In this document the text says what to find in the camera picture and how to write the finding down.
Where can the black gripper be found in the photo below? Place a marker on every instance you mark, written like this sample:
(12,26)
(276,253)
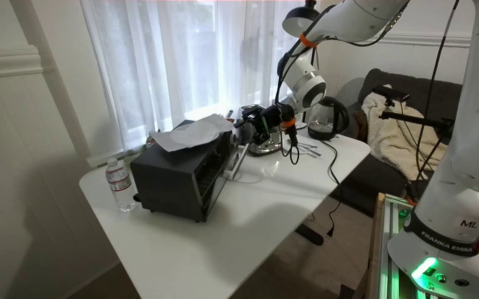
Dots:
(275,119)

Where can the glass toaster oven door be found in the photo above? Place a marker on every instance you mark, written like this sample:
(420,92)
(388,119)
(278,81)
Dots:
(237,160)

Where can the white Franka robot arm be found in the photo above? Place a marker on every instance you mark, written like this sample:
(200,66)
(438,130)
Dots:
(466,167)

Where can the black toaster oven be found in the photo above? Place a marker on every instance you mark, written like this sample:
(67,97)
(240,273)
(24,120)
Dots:
(173,180)

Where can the silver two-slot toaster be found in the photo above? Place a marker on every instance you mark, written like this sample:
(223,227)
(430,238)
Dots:
(273,145)

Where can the white crumpled paper sheet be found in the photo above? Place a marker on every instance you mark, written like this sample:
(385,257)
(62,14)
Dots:
(192,135)

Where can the metal spoon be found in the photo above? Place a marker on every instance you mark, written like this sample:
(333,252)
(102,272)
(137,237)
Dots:
(310,150)

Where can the black glass electric kettle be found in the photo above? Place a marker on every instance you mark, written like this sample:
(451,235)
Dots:
(328,122)

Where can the white sheer curtain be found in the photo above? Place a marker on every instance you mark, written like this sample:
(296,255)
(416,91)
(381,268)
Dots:
(195,61)

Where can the black table foot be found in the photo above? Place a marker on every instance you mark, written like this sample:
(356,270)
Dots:
(310,235)

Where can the beige blanket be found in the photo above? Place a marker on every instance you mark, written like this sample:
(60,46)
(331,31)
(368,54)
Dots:
(395,139)

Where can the clear plastic water bottle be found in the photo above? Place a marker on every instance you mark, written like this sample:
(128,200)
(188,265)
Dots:
(120,185)

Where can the black camera stand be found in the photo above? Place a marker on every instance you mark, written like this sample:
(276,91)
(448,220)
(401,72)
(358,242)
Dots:
(411,117)

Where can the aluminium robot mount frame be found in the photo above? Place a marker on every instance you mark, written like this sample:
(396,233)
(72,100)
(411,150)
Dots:
(383,250)

